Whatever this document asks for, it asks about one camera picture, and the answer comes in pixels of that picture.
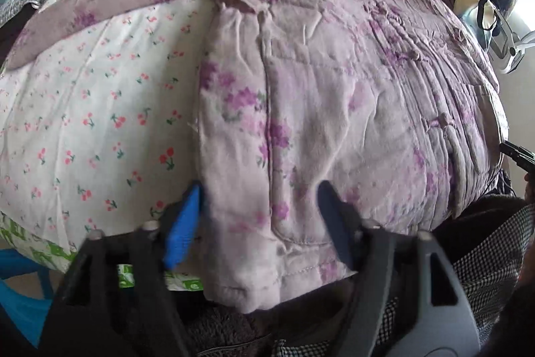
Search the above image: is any green white patterned sheet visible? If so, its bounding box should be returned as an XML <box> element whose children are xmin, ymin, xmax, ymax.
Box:
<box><xmin>0</xmin><ymin>210</ymin><xmax>205</xmax><ymax>293</ymax></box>

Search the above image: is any white cherry print bedsheet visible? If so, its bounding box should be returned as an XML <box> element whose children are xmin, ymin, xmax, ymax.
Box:
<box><xmin>0</xmin><ymin>0</ymin><xmax>235</xmax><ymax>257</ymax></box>

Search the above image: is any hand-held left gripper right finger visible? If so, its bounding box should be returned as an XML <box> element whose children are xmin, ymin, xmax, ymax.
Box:
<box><xmin>316</xmin><ymin>180</ymin><xmax>481</xmax><ymax>357</ymax></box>

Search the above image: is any purple floral padded jacket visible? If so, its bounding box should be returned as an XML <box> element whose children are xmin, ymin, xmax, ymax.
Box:
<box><xmin>7</xmin><ymin>0</ymin><xmax>508</xmax><ymax>314</ymax></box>

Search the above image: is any blue plastic stool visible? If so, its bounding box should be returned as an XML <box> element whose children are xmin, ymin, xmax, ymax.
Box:
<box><xmin>0</xmin><ymin>248</ymin><xmax>57</xmax><ymax>347</ymax></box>

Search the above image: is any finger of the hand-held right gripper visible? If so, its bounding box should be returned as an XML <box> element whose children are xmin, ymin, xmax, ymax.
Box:
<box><xmin>499</xmin><ymin>140</ymin><xmax>535</xmax><ymax>174</ymax></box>

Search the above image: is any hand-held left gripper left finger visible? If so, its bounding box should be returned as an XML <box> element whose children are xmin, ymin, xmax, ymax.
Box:
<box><xmin>39</xmin><ymin>182</ymin><xmax>204</xmax><ymax>357</ymax></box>

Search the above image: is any white office chair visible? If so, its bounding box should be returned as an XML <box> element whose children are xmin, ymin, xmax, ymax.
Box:
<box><xmin>487</xmin><ymin>6</ymin><xmax>535</xmax><ymax>75</ymax></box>

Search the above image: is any yellow white bag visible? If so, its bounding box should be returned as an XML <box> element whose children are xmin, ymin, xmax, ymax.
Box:
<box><xmin>453</xmin><ymin>0</ymin><xmax>500</xmax><ymax>48</ymax></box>

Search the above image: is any dark brown fleece garment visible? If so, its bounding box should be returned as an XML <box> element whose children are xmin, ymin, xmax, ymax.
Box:
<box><xmin>184</xmin><ymin>300</ymin><xmax>277</xmax><ymax>357</ymax></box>

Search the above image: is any black white checkered cloth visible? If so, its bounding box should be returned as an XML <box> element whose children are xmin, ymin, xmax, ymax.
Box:
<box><xmin>272</xmin><ymin>203</ymin><xmax>535</xmax><ymax>357</ymax></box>

